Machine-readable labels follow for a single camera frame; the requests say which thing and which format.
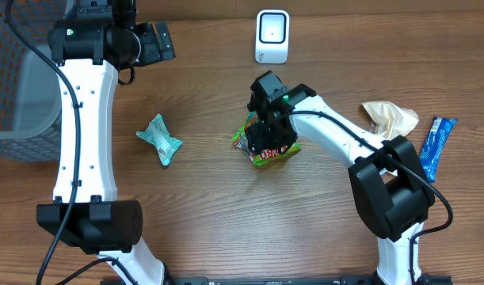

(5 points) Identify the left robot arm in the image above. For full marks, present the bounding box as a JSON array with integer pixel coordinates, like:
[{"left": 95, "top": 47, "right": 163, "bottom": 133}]
[{"left": 36, "top": 0, "right": 173, "bottom": 284}]

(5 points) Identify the light green wipes packet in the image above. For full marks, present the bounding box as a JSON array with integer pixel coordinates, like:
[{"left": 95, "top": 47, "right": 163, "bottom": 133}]
[{"left": 136, "top": 114, "right": 183, "bottom": 166}]

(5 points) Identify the blue snack bar wrapper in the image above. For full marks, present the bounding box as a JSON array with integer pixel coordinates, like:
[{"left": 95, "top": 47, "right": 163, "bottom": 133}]
[{"left": 419, "top": 116, "right": 457, "bottom": 183}]

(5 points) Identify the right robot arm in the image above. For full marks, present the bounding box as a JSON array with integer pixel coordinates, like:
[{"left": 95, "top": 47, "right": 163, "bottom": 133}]
[{"left": 245, "top": 71, "right": 435, "bottom": 284}]

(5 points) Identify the white barcode scanner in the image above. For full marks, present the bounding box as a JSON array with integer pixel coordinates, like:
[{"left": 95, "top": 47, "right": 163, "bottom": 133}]
[{"left": 255, "top": 9, "right": 290, "bottom": 64}]

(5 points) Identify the beige snack pouch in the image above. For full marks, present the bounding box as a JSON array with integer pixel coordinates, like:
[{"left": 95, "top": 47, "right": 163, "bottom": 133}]
[{"left": 361, "top": 101, "right": 419, "bottom": 140}]

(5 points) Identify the grey plastic mesh basket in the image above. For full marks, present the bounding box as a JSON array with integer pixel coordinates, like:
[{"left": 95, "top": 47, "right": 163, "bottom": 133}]
[{"left": 0, "top": 0, "right": 67, "bottom": 162}]

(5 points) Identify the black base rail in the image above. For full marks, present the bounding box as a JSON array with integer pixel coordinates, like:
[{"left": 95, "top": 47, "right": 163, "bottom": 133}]
[{"left": 97, "top": 274, "right": 453, "bottom": 285}]

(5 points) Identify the green snack bag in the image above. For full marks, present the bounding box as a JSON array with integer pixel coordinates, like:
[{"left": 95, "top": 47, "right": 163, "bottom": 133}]
[{"left": 232, "top": 112, "right": 301, "bottom": 166}]

